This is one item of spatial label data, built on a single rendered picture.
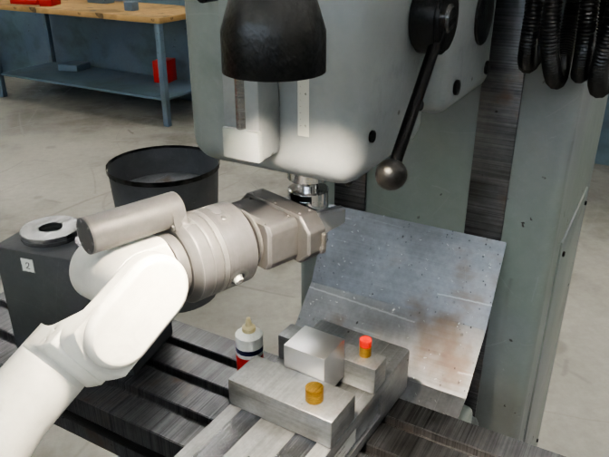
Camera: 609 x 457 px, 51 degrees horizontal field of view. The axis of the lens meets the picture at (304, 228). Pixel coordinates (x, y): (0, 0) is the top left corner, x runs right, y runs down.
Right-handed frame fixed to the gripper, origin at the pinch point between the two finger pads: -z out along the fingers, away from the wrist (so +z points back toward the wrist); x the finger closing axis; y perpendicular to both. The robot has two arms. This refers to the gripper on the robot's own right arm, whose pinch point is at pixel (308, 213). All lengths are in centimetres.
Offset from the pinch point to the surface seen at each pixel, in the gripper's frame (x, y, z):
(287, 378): -1.1, 20.8, 4.2
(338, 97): -10.3, -16.4, 6.3
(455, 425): -13.9, 31.5, -15.2
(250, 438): -2.6, 24.9, 11.4
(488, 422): -6, 52, -41
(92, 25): 584, 60, -255
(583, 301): 46, 121, -216
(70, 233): 38.3, 12.0, 13.0
